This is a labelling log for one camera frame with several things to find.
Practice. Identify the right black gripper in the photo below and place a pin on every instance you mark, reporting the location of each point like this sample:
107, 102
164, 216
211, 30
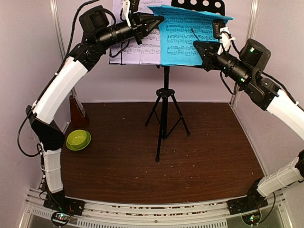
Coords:
206, 55

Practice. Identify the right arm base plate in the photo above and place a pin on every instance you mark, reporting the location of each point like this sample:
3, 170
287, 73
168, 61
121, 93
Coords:
244, 204

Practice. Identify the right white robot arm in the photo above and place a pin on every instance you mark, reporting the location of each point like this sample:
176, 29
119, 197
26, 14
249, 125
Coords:
247, 71

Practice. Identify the lilac sheet music page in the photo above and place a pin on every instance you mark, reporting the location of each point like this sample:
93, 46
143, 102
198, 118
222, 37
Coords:
149, 52

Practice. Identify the aluminium front rail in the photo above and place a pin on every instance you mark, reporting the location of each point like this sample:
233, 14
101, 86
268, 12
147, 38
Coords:
206, 214

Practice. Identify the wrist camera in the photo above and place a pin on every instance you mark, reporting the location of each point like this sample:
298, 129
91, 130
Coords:
222, 33
128, 8

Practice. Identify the blue sheet music page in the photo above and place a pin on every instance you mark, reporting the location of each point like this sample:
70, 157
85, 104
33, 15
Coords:
180, 28

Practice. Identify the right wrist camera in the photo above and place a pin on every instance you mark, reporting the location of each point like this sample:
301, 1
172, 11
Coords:
222, 33

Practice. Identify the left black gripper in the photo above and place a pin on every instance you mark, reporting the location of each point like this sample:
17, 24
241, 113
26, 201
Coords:
138, 23

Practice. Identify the green bowl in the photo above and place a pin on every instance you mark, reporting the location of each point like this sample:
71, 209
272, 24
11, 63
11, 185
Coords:
78, 140

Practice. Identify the black music stand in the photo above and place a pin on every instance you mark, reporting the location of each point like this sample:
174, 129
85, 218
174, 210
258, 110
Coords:
160, 108

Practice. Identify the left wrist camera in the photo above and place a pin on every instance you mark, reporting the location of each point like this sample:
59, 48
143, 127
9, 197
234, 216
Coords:
128, 8

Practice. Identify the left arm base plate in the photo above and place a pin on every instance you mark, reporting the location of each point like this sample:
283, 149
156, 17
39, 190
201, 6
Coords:
68, 206

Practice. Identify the brown wooden metronome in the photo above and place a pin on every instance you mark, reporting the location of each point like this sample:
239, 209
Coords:
79, 117

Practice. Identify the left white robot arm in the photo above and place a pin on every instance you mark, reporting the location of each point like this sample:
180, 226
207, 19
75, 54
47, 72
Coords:
98, 37

